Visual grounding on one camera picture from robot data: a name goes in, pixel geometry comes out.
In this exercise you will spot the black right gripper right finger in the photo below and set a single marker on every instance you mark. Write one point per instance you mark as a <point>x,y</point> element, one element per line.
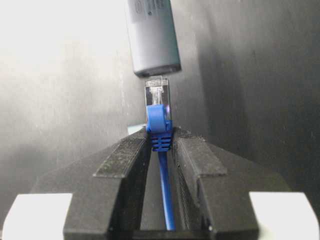
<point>214,186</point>

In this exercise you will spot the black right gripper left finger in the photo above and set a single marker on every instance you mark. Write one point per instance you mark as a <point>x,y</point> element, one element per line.
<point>107,188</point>

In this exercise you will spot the grey USB hub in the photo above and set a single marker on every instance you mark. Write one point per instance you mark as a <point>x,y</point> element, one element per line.
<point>152,37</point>

